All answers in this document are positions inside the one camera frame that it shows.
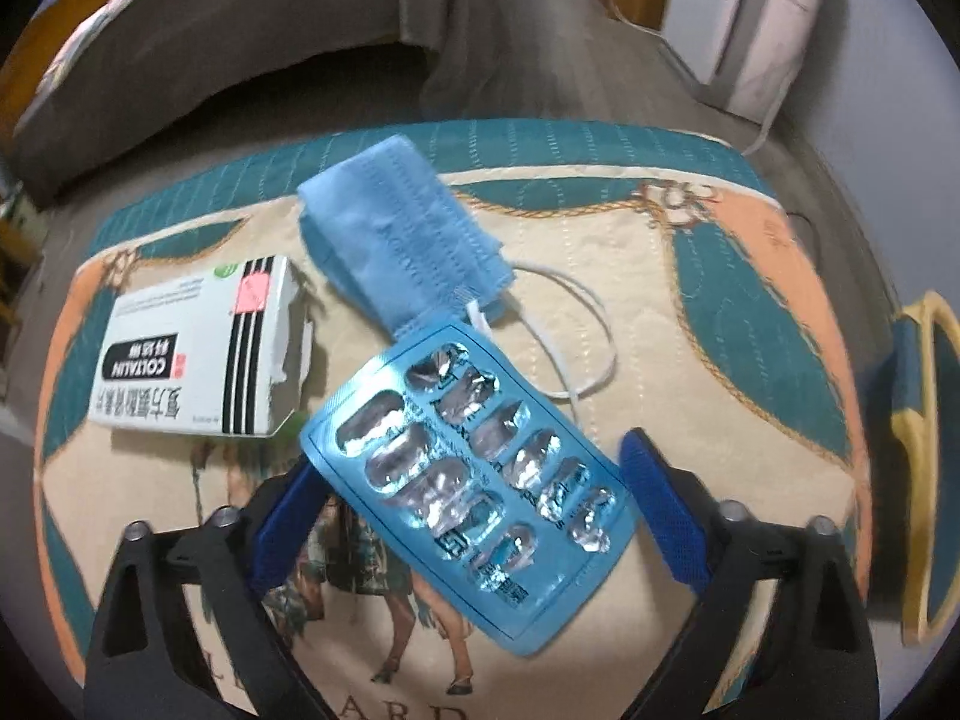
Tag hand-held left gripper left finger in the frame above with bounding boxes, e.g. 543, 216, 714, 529
84, 457, 331, 720

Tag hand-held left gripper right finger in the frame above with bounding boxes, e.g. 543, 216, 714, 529
619, 427, 878, 720

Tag blue blister pack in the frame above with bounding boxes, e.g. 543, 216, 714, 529
298, 319, 644, 657

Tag teal bin with yellow rim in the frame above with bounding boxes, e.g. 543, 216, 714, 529
891, 291, 953, 646

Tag white medicine box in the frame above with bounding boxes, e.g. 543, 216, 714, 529
86, 255, 316, 440

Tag printed teal and orange mat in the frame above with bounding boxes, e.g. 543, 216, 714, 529
34, 118, 871, 720

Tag light blue face mask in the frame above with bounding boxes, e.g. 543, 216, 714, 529
296, 133, 620, 402

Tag wooden shelf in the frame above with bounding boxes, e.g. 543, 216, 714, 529
0, 180, 42, 331

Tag grey bed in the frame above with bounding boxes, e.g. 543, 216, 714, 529
11, 0, 541, 207

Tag white appliance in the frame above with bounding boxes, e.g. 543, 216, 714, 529
679, 0, 830, 117

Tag floral bed sheet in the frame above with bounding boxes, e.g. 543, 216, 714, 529
30, 0, 173, 106

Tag white cable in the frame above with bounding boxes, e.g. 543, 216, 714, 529
600, 0, 807, 158

